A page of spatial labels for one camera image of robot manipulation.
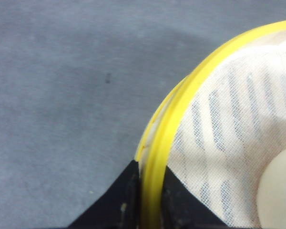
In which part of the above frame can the bamboo steamer with one bun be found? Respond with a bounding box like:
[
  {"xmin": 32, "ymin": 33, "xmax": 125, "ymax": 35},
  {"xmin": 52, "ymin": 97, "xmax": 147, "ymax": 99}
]
[{"xmin": 135, "ymin": 21, "xmax": 286, "ymax": 229}]

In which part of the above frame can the white steamer liner cloth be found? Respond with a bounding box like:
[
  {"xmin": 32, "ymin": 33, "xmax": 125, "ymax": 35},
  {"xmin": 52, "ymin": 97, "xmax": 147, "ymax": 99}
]
[{"xmin": 168, "ymin": 34, "xmax": 286, "ymax": 228}]

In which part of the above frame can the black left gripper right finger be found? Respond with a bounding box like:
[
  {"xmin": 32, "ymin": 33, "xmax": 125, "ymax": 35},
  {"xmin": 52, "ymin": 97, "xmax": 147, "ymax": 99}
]
[{"xmin": 161, "ymin": 167, "xmax": 228, "ymax": 229}]

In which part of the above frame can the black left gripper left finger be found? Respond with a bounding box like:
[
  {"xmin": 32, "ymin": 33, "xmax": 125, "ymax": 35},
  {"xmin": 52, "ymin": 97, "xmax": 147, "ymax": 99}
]
[{"xmin": 68, "ymin": 160, "xmax": 140, "ymax": 229}]

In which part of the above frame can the white steamed bun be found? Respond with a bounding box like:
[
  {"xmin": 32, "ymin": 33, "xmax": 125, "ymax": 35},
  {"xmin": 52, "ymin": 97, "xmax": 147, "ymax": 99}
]
[{"xmin": 256, "ymin": 149, "xmax": 286, "ymax": 229}]

